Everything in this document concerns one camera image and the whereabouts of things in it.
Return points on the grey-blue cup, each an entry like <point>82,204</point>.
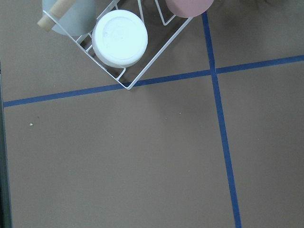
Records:
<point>80,18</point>

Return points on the white wire cup rack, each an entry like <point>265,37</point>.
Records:
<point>84,43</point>

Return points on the white cup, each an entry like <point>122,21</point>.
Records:
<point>119,38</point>

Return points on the wooden rack handle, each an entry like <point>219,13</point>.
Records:
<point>56,12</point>

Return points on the pink cup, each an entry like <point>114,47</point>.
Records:
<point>188,8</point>

